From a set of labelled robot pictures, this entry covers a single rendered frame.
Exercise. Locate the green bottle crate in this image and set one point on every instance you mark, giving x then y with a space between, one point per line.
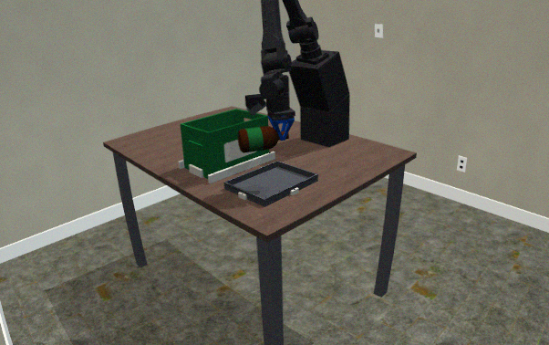
213 146

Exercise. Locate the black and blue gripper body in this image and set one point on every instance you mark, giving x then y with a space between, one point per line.
287 110

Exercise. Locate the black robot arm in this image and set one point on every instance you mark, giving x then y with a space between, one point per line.
274 56

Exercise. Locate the green and brown bottle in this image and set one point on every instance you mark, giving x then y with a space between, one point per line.
257 139

